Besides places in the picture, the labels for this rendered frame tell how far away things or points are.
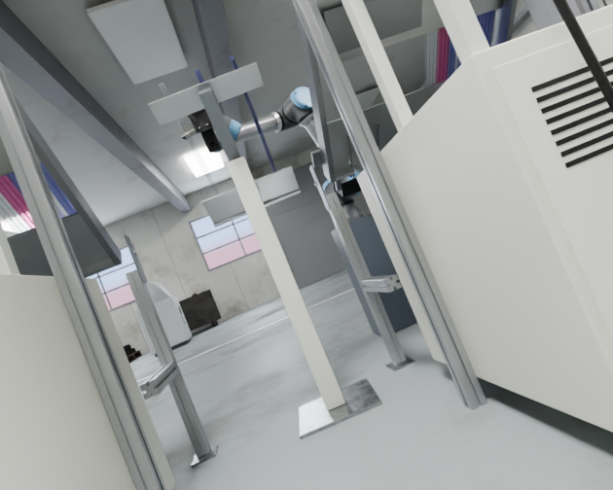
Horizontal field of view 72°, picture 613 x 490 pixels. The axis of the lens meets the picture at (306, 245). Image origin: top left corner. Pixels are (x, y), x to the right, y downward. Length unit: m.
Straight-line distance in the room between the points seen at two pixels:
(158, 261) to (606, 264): 9.84
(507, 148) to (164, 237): 9.78
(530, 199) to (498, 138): 0.09
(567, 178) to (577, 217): 0.05
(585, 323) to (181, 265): 9.68
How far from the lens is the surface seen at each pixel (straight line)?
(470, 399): 1.06
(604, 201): 0.69
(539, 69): 0.70
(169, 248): 10.17
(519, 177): 0.64
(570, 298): 0.67
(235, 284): 9.92
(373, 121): 1.51
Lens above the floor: 0.44
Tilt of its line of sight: 3 degrees up
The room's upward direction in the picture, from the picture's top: 23 degrees counter-clockwise
